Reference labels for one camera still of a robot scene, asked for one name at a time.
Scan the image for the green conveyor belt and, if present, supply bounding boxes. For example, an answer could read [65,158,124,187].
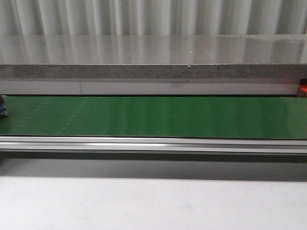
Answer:
[0,96,307,139]

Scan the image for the aluminium conveyor frame rail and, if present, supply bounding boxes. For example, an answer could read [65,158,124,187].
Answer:
[0,136,307,154]

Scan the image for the white corrugated curtain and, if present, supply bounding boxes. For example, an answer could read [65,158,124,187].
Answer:
[0,0,307,35]

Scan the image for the red plastic tray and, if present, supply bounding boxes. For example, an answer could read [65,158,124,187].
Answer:
[297,79,307,98]

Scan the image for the grey stone countertop slab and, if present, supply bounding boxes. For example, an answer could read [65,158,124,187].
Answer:
[0,34,307,80]

